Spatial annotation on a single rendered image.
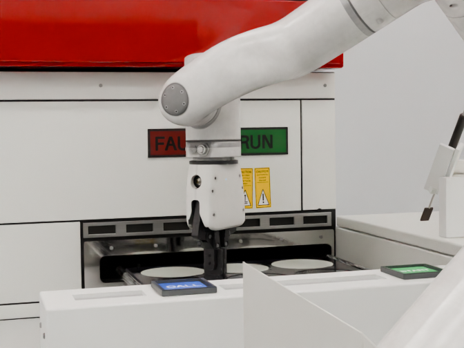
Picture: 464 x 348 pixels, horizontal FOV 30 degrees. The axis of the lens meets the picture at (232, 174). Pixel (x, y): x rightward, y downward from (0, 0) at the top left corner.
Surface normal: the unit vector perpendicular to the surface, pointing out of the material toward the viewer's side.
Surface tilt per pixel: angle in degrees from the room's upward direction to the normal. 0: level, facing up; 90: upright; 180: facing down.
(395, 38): 90
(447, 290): 46
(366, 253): 90
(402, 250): 90
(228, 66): 79
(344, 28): 122
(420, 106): 90
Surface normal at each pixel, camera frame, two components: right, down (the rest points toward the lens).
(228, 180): 0.83, -0.01
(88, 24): 0.28, 0.04
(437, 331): -0.49, -0.57
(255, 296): -0.97, 0.03
